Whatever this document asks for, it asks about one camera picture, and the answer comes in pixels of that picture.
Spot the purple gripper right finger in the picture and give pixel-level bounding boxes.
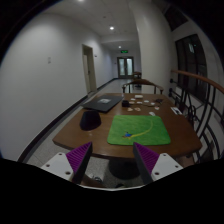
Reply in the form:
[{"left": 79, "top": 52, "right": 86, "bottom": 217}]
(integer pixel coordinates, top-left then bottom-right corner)
[{"left": 133, "top": 142, "right": 159, "bottom": 184}]

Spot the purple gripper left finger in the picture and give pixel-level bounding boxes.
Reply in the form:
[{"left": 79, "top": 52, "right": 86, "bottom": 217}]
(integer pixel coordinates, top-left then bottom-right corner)
[{"left": 66, "top": 142, "right": 92, "bottom": 184}]

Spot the green mouse pad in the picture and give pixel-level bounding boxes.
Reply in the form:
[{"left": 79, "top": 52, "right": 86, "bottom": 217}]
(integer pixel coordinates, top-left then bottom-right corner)
[{"left": 107, "top": 115, "right": 171, "bottom": 146}]

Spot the black computer mouse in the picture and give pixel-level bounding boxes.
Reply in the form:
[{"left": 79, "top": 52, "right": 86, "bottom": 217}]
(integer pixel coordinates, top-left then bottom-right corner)
[{"left": 80, "top": 110, "right": 101, "bottom": 131}]

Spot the booklet at table edge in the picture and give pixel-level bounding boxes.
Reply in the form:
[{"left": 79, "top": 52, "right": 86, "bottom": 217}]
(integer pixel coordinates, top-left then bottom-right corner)
[{"left": 171, "top": 107, "right": 182, "bottom": 115}]

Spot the small black cup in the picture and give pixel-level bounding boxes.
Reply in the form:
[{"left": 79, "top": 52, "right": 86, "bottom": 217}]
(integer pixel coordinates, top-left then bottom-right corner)
[{"left": 122, "top": 100, "right": 130, "bottom": 107}]

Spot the black laptop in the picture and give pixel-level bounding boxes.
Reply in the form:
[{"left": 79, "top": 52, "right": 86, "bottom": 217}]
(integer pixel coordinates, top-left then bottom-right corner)
[{"left": 82, "top": 95, "right": 123, "bottom": 113}]

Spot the white card on table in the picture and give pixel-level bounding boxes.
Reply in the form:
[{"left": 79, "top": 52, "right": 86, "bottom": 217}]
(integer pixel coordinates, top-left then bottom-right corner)
[{"left": 134, "top": 95, "right": 143, "bottom": 99}]

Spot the wooden chair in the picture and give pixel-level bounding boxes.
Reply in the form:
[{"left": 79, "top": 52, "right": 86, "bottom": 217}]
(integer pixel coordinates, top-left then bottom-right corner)
[{"left": 122, "top": 79, "right": 164, "bottom": 94}]

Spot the double glass door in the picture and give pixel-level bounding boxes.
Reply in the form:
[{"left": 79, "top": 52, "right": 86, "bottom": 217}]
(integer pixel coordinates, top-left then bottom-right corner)
[{"left": 117, "top": 57, "right": 134, "bottom": 79}]

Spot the wooden stair handrail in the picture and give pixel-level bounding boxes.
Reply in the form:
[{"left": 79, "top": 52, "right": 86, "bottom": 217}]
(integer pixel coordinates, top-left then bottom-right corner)
[{"left": 171, "top": 69, "right": 224, "bottom": 94}]

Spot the white side door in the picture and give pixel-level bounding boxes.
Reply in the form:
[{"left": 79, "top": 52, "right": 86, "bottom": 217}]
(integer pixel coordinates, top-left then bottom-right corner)
[{"left": 82, "top": 45, "right": 97, "bottom": 93}]

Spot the green exit sign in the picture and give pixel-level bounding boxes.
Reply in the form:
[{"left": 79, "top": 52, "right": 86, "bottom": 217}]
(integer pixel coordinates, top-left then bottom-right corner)
[{"left": 120, "top": 50, "right": 129, "bottom": 54}]

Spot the dark window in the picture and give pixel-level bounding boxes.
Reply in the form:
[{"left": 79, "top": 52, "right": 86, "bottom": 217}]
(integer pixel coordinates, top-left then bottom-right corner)
[{"left": 175, "top": 34, "right": 207, "bottom": 101}]

